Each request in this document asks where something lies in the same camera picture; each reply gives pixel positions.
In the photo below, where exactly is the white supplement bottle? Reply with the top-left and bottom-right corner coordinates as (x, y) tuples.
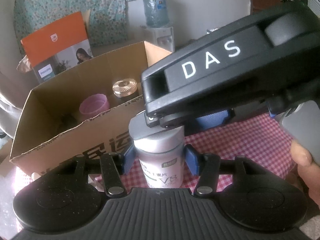
(129, 111), (184, 188)

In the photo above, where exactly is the gold lidded jar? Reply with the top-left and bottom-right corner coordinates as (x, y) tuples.
(112, 78), (138, 98)

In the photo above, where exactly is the pink plastic cup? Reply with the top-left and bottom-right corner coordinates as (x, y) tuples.
(79, 94), (110, 118)

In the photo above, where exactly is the person right hand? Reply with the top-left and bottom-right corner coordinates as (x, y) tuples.
(290, 140), (320, 205)

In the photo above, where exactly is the pink checkered tablecloth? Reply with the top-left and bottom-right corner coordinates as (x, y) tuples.
(91, 114), (295, 178)

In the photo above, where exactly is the brown cardboard box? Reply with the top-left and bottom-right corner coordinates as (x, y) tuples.
(10, 41), (169, 175)

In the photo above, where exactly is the white water dispenser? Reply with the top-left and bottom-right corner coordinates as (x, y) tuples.
(141, 26), (175, 52)

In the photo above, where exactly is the blue water jug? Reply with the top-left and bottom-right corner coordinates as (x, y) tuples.
(143, 0), (170, 28)

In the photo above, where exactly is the orange Philips box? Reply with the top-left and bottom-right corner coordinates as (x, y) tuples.
(17, 12), (93, 83)

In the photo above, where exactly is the beige drape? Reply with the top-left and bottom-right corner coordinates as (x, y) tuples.
(1, 0), (39, 138)

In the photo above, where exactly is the floral teal curtain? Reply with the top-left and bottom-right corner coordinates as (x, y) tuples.
(14, 0), (134, 48)

